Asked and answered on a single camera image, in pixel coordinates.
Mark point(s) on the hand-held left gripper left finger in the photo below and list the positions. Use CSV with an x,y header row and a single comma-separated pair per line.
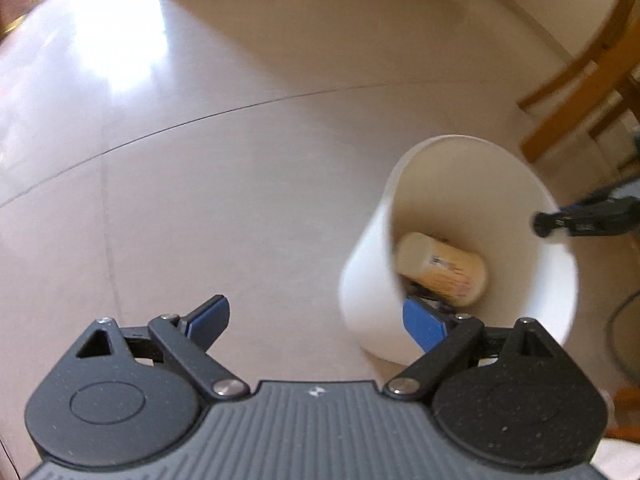
x,y
207,317

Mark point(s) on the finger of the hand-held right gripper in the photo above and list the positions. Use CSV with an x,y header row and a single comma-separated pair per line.
x,y
550,222

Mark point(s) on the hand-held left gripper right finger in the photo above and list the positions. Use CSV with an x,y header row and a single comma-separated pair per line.
x,y
422,327

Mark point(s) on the yellow milk tea cup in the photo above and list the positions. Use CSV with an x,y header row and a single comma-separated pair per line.
x,y
440,267

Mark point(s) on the white plastic bin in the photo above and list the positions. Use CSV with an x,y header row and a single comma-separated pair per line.
x,y
465,195

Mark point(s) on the wooden chair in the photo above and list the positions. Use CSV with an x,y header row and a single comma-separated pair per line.
x,y
595,75

